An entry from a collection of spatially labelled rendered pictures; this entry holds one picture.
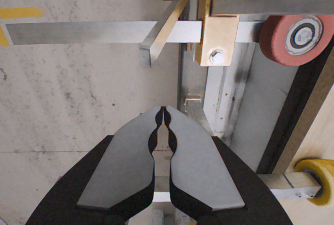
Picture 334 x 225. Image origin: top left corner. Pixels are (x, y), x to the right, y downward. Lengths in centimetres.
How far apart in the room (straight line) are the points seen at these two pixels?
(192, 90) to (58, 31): 34
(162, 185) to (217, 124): 41
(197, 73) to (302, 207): 46
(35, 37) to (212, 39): 27
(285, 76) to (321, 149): 17
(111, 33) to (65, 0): 102
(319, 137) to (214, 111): 32
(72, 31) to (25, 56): 124
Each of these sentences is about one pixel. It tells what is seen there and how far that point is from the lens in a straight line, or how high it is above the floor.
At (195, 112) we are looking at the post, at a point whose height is 78.
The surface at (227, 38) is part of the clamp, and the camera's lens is 26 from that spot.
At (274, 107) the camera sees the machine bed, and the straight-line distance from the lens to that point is 48.
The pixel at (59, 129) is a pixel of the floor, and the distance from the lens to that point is 173.
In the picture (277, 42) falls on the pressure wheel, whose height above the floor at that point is 91.
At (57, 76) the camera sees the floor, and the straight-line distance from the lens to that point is 144.
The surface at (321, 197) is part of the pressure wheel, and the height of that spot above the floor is 97.
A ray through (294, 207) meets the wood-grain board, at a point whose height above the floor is 90.
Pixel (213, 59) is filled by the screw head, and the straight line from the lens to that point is 25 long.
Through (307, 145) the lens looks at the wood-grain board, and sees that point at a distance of 41.
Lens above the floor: 111
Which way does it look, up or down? 62 degrees down
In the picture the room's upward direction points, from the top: 179 degrees clockwise
